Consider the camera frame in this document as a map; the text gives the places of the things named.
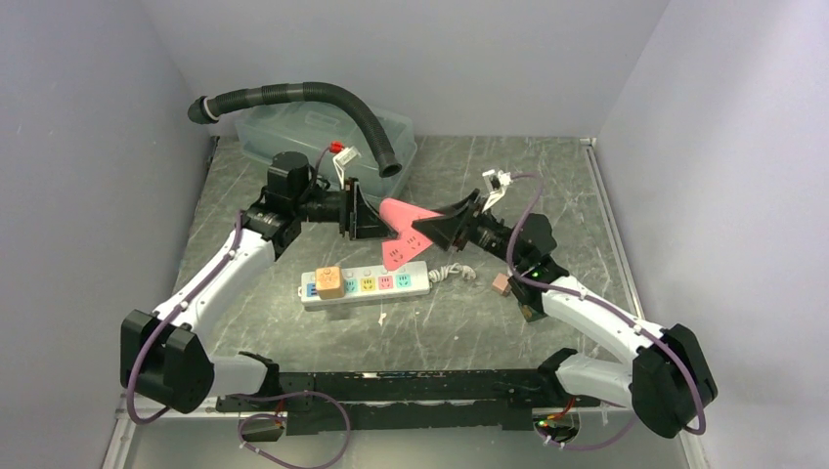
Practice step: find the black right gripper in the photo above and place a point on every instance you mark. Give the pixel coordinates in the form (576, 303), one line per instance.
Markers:
(443, 230)

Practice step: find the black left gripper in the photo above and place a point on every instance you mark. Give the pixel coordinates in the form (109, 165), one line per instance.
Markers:
(358, 219)

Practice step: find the pink triangular power strip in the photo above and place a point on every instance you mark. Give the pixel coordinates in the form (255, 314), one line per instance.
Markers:
(409, 242)

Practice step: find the white multicolour power strip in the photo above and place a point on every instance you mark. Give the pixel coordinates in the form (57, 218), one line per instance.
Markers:
(369, 284)

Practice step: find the tan cube plug adapter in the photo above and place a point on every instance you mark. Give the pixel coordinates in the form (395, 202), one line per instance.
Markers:
(329, 283)

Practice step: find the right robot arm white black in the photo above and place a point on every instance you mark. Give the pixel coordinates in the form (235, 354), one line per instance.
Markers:
(660, 373)

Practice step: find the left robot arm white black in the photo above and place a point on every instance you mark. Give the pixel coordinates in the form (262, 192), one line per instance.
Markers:
(162, 356)

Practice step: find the small pink cube adapter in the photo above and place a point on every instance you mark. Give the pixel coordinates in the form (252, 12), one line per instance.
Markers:
(501, 284)

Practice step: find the translucent green plastic box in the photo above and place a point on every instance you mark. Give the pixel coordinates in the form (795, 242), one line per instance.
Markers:
(309, 127)

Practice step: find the dark green cube adapter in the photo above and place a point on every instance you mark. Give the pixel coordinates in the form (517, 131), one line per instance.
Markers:
(531, 314)

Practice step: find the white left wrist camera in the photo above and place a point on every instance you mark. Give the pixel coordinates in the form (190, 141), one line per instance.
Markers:
(342, 157)

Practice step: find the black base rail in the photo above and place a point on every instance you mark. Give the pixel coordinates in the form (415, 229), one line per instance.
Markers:
(315, 402)

